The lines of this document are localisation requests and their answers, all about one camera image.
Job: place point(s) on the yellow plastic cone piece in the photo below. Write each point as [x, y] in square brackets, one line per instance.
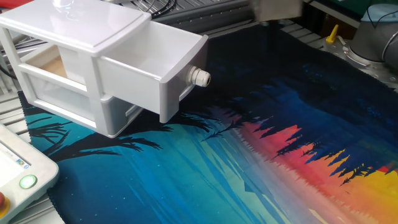
[333, 33]

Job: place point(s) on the red flat object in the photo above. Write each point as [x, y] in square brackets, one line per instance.
[12, 3]

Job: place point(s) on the white teach pendant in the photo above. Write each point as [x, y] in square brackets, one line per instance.
[18, 186]

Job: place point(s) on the colourful landscape print cloth mat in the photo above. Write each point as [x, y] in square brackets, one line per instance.
[217, 171]

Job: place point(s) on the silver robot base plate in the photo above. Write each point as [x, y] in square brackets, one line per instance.
[377, 76]

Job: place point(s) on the white plastic drawer cabinet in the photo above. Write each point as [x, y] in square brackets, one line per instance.
[77, 25]

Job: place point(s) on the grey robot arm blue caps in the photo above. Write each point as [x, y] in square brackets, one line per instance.
[370, 40]

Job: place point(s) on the silver box gripper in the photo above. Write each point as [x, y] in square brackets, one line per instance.
[276, 9]

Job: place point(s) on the white closed drawer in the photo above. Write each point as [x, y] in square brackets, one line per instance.
[119, 115]

